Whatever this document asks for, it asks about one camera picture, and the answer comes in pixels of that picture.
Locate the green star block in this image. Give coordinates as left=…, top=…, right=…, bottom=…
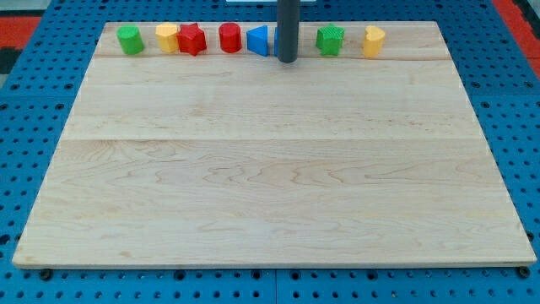
left=316, top=24, right=345, bottom=56

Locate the blue cube block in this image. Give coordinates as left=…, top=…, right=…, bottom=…
left=273, top=27, right=278, bottom=57

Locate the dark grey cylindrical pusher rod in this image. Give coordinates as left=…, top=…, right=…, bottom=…
left=277, top=0, right=300, bottom=63

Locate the light wooden board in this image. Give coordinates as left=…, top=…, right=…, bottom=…
left=13, top=21, right=537, bottom=269

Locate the yellow heart block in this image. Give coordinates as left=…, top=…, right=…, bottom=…
left=363, top=25, right=386, bottom=57

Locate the blue triangle block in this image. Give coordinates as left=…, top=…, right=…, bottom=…
left=246, top=25, right=268, bottom=57

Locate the red cylinder block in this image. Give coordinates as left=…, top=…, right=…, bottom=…
left=219, top=22, right=242, bottom=53

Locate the yellow hexagon block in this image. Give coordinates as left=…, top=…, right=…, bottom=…
left=155, top=22, right=179, bottom=53

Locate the red star block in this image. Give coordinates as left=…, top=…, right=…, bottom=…
left=176, top=23, right=207, bottom=56

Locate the green cylinder block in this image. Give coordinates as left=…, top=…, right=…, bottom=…
left=116, top=24, right=144, bottom=55

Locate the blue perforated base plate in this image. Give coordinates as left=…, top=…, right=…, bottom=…
left=1, top=1, right=539, bottom=303

